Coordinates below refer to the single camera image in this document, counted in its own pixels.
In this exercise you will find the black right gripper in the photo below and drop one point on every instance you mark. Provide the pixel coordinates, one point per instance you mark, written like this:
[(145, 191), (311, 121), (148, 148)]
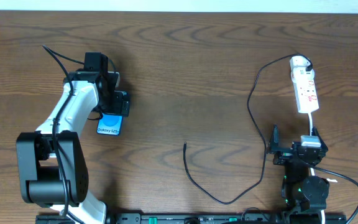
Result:
[(295, 150)]

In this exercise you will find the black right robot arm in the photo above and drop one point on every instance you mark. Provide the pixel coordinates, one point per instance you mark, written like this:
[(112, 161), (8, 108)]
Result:
[(304, 193)]

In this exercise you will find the white power strip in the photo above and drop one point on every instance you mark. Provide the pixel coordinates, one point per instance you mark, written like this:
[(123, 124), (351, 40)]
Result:
[(305, 92)]

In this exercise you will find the white USB charger adapter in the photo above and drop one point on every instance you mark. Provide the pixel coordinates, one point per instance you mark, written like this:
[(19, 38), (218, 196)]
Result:
[(300, 74)]

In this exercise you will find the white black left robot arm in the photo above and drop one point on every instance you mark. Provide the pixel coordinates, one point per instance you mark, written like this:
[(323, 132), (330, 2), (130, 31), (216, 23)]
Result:
[(52, 168)]

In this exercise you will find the blue Galaxy smartphone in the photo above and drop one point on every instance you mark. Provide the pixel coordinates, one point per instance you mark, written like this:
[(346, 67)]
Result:
[(110, 125)]

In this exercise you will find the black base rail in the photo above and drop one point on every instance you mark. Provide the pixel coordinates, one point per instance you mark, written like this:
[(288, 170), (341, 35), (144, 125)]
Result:
[(253, 217)]

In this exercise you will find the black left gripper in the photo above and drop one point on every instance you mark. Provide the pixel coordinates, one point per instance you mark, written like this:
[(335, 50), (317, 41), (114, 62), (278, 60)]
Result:
[(120, 104)]

